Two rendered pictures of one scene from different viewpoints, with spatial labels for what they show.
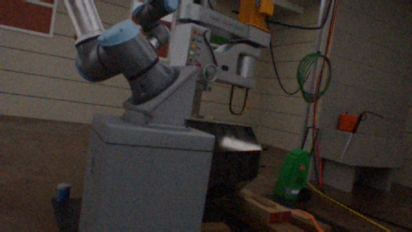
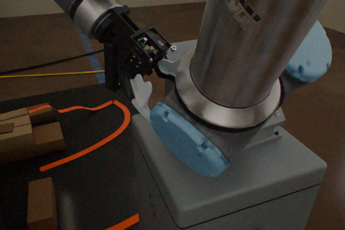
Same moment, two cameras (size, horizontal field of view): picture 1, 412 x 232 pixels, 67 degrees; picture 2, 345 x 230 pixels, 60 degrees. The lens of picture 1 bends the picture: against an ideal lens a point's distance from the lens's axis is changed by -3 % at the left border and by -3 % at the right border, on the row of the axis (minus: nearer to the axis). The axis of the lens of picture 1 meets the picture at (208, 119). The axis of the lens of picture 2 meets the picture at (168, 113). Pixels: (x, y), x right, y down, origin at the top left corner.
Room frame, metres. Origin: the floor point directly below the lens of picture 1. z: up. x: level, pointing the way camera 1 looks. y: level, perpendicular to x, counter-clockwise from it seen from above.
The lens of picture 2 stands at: (1.33, 0.90, 1.33)
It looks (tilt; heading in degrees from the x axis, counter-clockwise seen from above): 31 degrees down; 277
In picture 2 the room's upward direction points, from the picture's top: straight up
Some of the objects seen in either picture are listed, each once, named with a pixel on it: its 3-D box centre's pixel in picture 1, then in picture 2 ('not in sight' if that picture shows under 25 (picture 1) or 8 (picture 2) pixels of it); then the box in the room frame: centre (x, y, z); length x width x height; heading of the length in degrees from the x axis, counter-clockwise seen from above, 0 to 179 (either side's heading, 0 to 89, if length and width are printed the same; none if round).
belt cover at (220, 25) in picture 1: (224, 29); not in sight; (2.79, -0.02, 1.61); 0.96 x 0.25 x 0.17; 133
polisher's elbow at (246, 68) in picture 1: (244, 67); not in sight; (3.00, -0.25, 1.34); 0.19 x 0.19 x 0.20
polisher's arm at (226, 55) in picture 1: (223, 66); not in sight; (2.81, -0.06, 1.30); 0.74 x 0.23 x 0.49; 133
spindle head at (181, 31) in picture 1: (196, 56); not in sight; (2.61, 0.18, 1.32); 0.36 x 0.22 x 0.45; 133
